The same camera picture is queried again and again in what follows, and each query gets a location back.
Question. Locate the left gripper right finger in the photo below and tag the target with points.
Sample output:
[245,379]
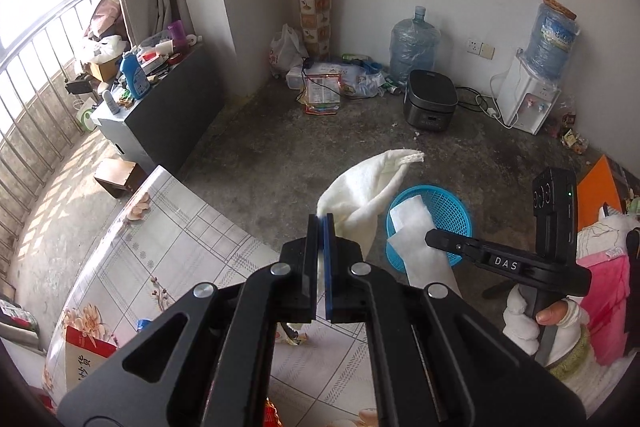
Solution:
[435,360]

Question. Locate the right hand in white glove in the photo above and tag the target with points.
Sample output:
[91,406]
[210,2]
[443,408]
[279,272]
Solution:
[571,343]

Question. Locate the blue detergent bottle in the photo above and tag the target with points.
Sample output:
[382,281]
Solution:
[137,82]

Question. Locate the water jug on dispenser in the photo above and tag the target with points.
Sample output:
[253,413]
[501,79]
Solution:
[551,40]

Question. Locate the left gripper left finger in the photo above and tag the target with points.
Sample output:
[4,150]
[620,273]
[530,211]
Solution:
[206,360]

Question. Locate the black rice cooker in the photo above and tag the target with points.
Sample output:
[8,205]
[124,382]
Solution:
[430,100]

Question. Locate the dark grey cabinet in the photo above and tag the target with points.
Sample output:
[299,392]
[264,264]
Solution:
[163,128]

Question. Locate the white water dispenser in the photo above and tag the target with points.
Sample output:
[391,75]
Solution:
[525,100]

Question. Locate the white plastic bag on floor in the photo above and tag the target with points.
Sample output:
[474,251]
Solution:
[286,51]

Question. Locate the blue plastic trash basket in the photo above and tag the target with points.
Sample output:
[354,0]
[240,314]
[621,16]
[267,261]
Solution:
[447,210]

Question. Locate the purple cup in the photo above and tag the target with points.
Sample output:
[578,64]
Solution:
[178,36]

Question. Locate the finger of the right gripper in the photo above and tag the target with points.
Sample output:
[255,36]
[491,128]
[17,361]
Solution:
[489,256]

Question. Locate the red white paper snack bag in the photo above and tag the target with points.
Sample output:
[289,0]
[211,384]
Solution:
[83,354]

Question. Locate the pile of packets on floor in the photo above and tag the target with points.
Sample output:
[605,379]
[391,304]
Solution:
[322,86]

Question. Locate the empty blue water jug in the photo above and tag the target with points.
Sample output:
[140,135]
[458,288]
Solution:
[413,45]

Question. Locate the metal balcony railing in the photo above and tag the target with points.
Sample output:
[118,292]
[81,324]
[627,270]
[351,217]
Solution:
[38,116]

